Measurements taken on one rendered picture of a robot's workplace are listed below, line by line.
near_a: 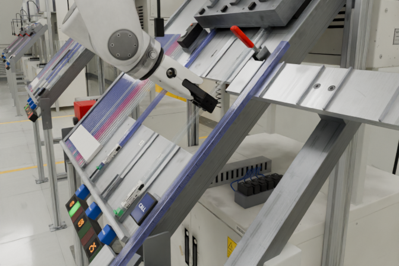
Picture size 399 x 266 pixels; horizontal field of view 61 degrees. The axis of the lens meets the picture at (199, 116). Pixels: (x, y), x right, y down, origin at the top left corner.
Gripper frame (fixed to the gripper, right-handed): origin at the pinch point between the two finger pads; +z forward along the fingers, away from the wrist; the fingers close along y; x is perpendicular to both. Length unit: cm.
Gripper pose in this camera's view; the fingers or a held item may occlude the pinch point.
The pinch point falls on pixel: (205, 101)
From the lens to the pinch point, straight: 73.4
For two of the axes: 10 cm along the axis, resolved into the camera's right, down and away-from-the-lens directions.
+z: 7.0, 4.6, 5.4
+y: -5.1, -2.0, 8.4
